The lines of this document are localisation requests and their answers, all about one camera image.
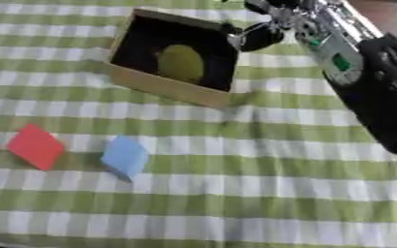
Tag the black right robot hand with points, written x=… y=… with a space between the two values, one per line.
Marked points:
x=262 y=36

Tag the silver and black right robot arm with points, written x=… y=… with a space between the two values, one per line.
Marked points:
x=377 y=80

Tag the tan cardboard box black inside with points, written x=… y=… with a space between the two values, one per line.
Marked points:
x=151 y=82

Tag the green oval toy fruit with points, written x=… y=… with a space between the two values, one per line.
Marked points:
x=180 y=63

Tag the light blue block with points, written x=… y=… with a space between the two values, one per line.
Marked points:
x=124 y=157

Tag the red block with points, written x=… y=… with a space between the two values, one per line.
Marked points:
x=36 y=147

